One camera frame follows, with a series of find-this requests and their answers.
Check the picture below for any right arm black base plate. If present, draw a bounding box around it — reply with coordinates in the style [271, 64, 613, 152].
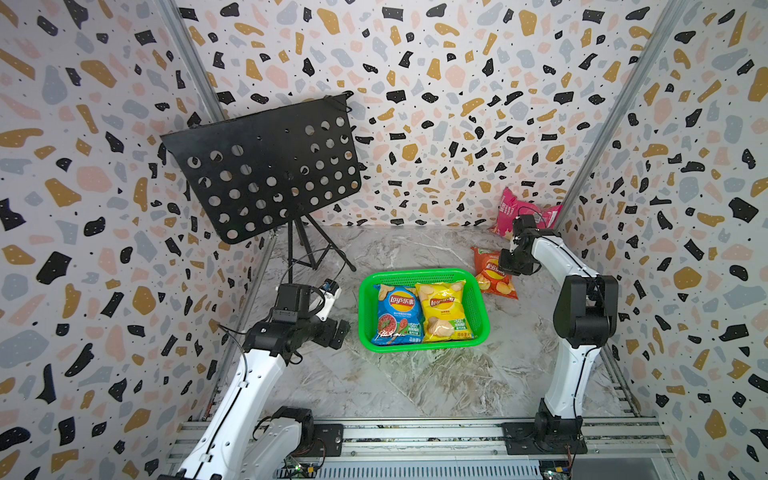
[501, 420, 588, 455]

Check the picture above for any black perforated music stand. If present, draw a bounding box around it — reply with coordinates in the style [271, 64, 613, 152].
[160, 91, 366, 301]

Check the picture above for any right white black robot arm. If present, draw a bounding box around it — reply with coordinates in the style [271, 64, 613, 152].
[499, 214, 619, 454]

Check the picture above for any yellow Lay's chips bag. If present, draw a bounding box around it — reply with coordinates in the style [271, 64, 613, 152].
[415, 281, 474, 343]

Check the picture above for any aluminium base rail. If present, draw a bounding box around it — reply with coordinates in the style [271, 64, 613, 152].
[164, 418, 684, 479]

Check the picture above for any blue Lay's chips bag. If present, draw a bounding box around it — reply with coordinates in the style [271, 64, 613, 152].
[372, 284, 424, 347]

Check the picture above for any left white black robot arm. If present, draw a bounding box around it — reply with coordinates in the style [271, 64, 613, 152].
[171, 279, 350, 479]

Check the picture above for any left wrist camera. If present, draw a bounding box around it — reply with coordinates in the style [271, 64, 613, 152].
[312, 279, 341, 322]

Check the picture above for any pink snack bag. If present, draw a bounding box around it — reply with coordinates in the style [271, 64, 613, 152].
[492, 188, 562, 239]

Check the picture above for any red Lay's chips bag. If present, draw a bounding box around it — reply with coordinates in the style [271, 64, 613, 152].
[472, 247, 518, 299]

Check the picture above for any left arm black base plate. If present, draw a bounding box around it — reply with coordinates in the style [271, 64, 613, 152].
[258, 422, 345, 459]

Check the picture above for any green plastic basket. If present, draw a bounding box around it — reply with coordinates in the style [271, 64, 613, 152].
[358, 268, 490, 353]

